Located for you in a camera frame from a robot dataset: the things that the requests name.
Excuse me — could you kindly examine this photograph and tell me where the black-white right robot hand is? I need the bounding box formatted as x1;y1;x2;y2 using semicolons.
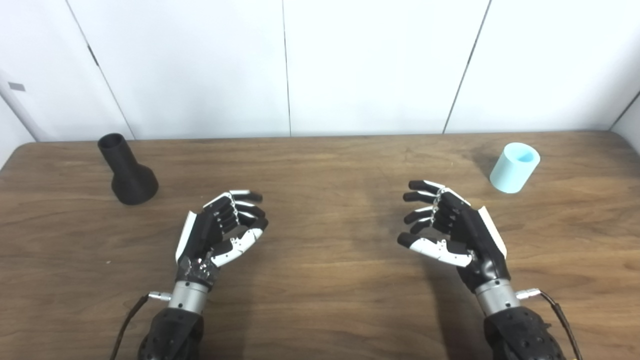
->
397;180;512;293

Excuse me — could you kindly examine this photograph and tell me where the black-white left robot hand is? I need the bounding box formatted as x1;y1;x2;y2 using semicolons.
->
175;189;269;291

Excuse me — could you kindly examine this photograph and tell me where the light-blue hose cylinder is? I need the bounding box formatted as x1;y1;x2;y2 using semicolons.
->
489;142;541;194

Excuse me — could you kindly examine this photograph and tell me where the black funnel-shaped nozzle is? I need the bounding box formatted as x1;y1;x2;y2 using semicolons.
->
97;133;159;206

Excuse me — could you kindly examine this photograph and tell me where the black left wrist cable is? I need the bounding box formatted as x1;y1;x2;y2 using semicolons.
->
109;291;172;360

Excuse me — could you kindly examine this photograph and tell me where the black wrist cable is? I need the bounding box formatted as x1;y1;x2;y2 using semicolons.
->
516;288;583;360
109;291;172;360

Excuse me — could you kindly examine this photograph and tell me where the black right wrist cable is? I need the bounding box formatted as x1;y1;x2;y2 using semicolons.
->
516;288;583;360

